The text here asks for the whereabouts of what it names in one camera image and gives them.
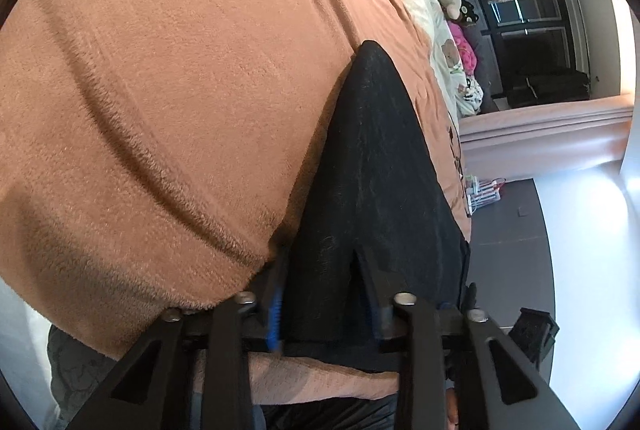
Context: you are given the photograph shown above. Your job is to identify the dark framed window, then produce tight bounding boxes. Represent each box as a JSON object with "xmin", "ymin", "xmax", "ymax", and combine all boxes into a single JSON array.
[{"xmin": 462, "ymin": 0, "xmax": 594, "ymax": 112}]

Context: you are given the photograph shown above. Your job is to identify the brown fleece blanket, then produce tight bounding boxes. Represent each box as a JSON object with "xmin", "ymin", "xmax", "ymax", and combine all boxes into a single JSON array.
[{"xmin": 0, "ymin": 0, "xmax": 474, "ymax": 411}]

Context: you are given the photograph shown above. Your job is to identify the grey patterned cloth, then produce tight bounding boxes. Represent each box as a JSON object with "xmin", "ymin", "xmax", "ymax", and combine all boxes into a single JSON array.
[{"xmin": 46, "ymin": 326, "xmax": 132, "ymax": 430}]

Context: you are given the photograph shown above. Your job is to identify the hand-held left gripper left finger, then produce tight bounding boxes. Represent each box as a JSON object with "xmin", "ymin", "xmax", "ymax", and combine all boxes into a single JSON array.
[{"xmin": 65, "ymin": 250, "xmax": 289, "ymax": 430}]

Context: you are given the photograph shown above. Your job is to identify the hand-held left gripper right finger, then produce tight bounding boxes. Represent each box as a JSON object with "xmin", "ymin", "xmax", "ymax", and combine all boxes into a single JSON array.
[{"xmin": 356, "ymin": 252, "xmax": 582, "ymax": 430}]

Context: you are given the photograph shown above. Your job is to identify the pink cloth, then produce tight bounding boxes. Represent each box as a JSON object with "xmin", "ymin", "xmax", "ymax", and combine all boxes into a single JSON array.
[{"xmin": 446, "ymin": 20, "xmax": 479, "ymax": 74}]

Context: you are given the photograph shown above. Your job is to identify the black pants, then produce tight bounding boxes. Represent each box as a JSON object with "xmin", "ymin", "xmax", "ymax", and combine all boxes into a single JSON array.
[{"xmin": 284, "ymin": 40, "xmax": 472, "ymax": 376}]

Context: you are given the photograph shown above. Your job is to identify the black low seat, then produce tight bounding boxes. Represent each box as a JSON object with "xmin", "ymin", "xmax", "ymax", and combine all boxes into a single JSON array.
[{"xmin": 506, "ymin": 66, "xmax": 592, "ymax": 109}]

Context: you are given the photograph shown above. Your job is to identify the dark plush toy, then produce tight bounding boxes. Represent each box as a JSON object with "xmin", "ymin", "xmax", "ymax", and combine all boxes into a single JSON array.
[{"xmin": 456, "ymin": 0, "xmax": 482, "ymax": 29}]

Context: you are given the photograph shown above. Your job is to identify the dark grey cloth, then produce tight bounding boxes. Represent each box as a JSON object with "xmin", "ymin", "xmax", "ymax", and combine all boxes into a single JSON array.
[{"xmin": 472, "ymin": 32, "xmax": 497, "ymax": 112}]

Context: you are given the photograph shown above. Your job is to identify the black and white printed cloth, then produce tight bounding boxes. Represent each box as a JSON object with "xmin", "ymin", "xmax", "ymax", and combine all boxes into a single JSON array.
[{"xmin": 452, "ymin": 72, "xmax": 484, "ymax": 117}]

